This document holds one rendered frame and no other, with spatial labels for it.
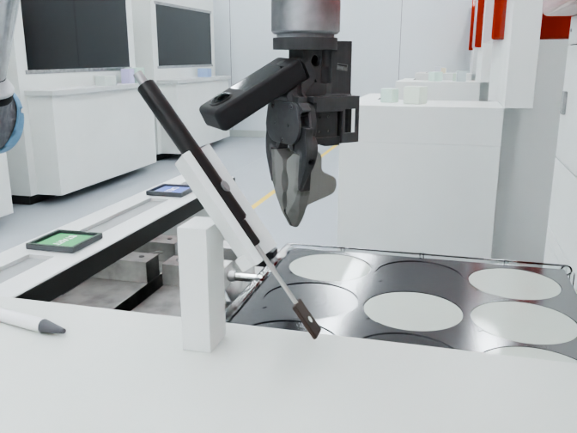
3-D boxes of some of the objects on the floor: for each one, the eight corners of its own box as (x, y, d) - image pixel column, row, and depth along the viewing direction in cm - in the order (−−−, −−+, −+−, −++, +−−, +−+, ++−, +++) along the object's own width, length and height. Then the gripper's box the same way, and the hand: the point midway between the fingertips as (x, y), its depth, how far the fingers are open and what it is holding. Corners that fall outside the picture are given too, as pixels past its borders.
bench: (163, 168, 644) (152, -34, 592) (59, 208, 476) (32, -70, 424) (74, 164, 671) (56, -30, 619) (-54, 200, 502) (-93, -62, 451)
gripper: (367, 37, 65) (361, 227, 71) (320, 39, 73) (318, 210, 78) (299, 36, 61) (298, 238, 66) (257, 38, 68) (259, 220, 74)
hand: (288, 216), depth 71 cm, fingers closed
